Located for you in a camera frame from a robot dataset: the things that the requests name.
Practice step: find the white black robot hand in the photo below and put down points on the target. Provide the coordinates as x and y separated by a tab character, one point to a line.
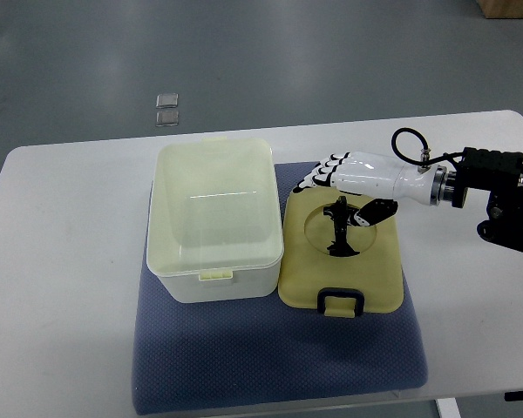
384	179

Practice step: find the yellow box lid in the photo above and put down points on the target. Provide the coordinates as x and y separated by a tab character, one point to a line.
341	254

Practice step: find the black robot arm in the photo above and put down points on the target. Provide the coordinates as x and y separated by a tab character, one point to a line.
501	175

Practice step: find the white storage box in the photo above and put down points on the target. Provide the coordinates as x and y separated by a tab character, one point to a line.
214	227

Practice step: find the cardboard box corner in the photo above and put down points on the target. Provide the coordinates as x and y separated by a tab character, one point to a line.
501	9

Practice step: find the upper floor socket plate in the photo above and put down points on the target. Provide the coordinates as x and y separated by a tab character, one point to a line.
167	100

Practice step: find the black table bracket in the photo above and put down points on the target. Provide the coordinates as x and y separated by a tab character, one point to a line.
513	396

